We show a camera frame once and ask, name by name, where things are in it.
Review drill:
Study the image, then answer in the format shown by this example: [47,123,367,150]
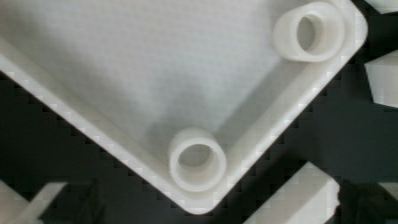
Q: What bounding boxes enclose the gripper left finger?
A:
[0,180,106,224]

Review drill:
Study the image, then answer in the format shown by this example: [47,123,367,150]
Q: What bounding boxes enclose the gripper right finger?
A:
[337,181,398,224]

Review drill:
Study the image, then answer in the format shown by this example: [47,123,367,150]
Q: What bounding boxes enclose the white desk top tray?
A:
[0,0,367,214]

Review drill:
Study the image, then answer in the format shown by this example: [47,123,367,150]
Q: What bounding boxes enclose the white desk leg with tag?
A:
[243,162,339,224]

